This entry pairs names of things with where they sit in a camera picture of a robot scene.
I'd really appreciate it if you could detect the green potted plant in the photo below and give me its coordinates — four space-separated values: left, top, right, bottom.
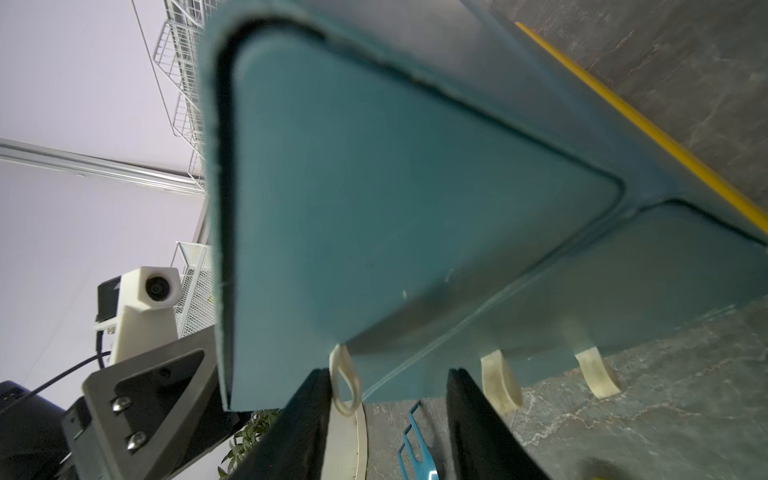
217 409 282 479

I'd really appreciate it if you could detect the teal drawer cabinet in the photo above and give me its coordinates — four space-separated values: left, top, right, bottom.
197 1 767 411

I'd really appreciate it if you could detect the blue toy rake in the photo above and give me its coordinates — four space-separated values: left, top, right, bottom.
397 401 439 480

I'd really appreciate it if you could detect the white plant pot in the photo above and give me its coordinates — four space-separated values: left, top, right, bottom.
320 405 368 480

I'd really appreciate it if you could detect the white wire wall shelf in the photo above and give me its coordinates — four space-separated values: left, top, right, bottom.
152 0 220 188

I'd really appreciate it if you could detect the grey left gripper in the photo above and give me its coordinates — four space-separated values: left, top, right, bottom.
54 328 240 480

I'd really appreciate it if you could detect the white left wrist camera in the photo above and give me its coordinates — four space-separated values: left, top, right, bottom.
94 266 182 368

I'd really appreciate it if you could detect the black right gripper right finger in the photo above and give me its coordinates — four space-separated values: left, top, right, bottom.
446 369 547 479

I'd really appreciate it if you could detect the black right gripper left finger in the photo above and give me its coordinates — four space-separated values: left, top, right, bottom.
229 369 332 479

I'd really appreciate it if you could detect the white wire basket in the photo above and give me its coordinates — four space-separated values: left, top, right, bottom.
171 242 216 338

